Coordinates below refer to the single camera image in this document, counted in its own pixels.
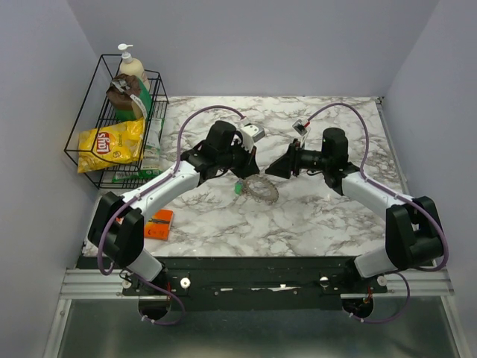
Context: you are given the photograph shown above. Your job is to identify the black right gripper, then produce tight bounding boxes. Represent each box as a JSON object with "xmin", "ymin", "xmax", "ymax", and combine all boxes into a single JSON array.
[{"xmin": 265, "ymin": 139, "xmax": 330, "ymax": 180}]

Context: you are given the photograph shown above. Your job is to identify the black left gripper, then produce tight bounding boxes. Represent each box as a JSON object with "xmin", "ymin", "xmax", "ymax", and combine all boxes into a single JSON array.
[{"xmin": 218, "ymin": 139, "xmax": 260, "ymax": 180}]

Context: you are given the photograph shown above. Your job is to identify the key with green tag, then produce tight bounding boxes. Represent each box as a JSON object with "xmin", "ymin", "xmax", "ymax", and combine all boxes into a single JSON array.
[{"xmin": 233, "ymin": 180, "xmax": 243, "ymax": 203}]

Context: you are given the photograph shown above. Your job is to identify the metal numbered key ring disc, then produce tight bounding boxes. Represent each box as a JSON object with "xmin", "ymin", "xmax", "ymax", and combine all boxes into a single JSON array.
[{"xmin": 242, "ymin": 175, "xmax": 279, "ymax": 204}]

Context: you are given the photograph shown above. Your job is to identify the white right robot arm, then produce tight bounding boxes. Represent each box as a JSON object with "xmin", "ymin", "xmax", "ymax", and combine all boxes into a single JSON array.
[{"xmin": 265, "ymin": 128, "xmax": 445, "ymax": 292}]

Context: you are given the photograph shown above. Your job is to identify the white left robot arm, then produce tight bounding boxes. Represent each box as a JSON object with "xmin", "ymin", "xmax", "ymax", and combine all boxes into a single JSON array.
[{"xmin": 87, "ymin": 120, "xmax": 265, "ymax": 295}]

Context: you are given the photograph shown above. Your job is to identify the green white packet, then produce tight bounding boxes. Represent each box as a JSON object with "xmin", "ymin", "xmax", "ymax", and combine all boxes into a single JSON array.
[{"xmin": 113, "ymin": 118, "xmax": 164, "ymax": 183}]

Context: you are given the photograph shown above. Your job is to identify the orange razor package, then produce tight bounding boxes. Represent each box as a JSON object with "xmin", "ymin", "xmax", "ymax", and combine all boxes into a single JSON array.
[{"xmin": 144, "ymin": 210, "xmax": 174, "ymax": 241}]

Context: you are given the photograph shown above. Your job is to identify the yellow Lays chips bag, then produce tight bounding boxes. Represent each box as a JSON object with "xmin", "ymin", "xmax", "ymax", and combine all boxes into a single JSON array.
[{"xmin": 78, "ymin": 118, "xmax": 145, "ymax": 174}]

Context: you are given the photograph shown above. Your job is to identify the brown and green bag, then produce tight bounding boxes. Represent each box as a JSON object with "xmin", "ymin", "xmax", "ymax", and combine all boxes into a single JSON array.
[{"xmin": 106, "ymin": 74, "xmax": 152, "ymax": 122}]

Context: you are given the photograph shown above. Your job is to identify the pump lotion bottle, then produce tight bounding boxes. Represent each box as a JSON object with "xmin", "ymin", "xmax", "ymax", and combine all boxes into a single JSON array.
[{"xmin": 118, "ymin": 43, "xmax": 151, "ymax": 90}]

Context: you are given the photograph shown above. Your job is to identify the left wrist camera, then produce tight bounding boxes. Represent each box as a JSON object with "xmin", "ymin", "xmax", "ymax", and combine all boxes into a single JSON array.
[{"xmin": 239, "ymin": 124, "xmax": 265, "ymax": 145}]

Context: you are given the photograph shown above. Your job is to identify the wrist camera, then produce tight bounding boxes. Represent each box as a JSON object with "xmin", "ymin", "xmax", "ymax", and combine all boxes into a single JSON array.
[
  {"xmin": 239, "ymin": 124, "xmax": 265, "ymax": 145},
  {"xmin": 292, "ymin": 120, "xmax": 310, "ymax": 148}
]

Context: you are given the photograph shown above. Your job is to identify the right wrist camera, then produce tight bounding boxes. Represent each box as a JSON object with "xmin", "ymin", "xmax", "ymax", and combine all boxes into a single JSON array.
[{"xmin": 292, "ymin": 120, "xmax": 310, "ymax": 148}]

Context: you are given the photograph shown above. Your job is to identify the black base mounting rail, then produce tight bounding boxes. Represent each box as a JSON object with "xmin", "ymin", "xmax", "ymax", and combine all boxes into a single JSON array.
[{"xmin": 122, "ymin": 255, "xmax": 388, "ymax": 313}]

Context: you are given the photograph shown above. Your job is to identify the black wire basket rack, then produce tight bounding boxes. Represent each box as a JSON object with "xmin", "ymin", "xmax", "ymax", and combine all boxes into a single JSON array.
[{"xmin": 63, "ymin": 54, "xmax": 169, "ymax": 190}]

